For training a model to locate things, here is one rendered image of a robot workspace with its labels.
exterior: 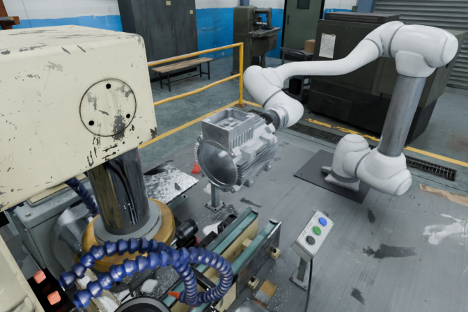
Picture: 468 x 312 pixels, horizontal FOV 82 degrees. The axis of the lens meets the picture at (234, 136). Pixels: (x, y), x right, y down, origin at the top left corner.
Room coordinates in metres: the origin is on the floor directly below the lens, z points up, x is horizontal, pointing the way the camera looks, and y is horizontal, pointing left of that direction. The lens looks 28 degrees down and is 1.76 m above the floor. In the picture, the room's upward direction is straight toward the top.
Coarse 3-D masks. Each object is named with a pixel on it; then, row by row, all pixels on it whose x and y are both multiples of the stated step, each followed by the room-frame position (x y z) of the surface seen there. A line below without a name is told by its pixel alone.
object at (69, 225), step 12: (72, 204) 0.67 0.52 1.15; (96, 204) 0.65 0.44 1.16; (60, 216) 0.63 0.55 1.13; (72, 216) 0.61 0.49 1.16; (84, 216) 0.60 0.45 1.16; (60, 228) 0.58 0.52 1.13; (72, 228) 0.57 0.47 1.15; (84, 228) 0.56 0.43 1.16; (60, 240) 0.56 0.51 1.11; (72, 240) 0.54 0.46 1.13; (60, 252) 0.54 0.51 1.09; (72, 252) 0.51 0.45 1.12; (72, 264) 0.49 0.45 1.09
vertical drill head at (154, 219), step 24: (96, 168) 0.36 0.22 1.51; (120, 168) 0.37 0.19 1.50; (96, 192) 0.36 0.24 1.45; (120, 192) 0.36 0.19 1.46; (144, 192) 0.40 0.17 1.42; (96, 216) 0.43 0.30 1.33; (120, 216) 0.36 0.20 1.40; (144, 216) 0.39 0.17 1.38; (168, 216) 0.43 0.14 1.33; (96, 240) 0.36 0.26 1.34; (168, 240) 0.37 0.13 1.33; (96, 264) 0.32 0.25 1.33
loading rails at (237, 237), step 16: (240, 224) 0.80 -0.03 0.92; (256, 224) 0.86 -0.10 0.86; (272, 224) 0.80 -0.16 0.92; (224, 240) 0.72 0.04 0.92; (240, 240) 0.76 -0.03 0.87; (256, 240) 0.72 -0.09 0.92; (272, 240) 0.75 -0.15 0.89; (224, 256) 0.68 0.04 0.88; (240, 256) 0.65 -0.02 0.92; (256, 256) 0.66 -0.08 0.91; (272, 256) 0.74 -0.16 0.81; (208, 272) 0.61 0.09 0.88; (240, 272) 0.58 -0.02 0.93; (256, 272) 0.66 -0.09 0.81; (176, 288) 0.53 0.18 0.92; (240, 288) 0.58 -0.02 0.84; (176, 304) 0.50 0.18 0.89; (208, 304) 0.48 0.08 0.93; (224, 304) 0.52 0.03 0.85
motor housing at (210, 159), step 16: (256, 128) 0.75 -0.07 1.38; (208, 144) 0.74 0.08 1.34; (256, 144) 0.69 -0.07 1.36; (208, 160) 0.73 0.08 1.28; (224, 160) 0.76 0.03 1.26; (240, 160) 0.63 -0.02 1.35; (256, 160) 0.67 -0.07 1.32; (208, 176) 0.69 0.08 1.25; (224, 176) 0.70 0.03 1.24; (240, 176) 0.60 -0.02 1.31
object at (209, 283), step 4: (192, 268) 0.52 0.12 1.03; (196, 272) 0.51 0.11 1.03; (200, 272) 0.51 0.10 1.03; (196, 276) 0.50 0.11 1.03; (200, 276) 0.50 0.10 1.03; (204, 276) 0.50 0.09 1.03; (196, 280) 0.50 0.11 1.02; (200, 280) 0.49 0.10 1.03; (204, 280) 0.49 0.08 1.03; (208, 280) 0.49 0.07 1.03; (200, 284) 0.49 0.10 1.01; (204, 284) 0.48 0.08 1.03; (208, 284) 0.47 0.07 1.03; (212, 284) 0.47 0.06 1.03; (204, 288) 0.48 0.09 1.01; (208, 288) 0.47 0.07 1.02
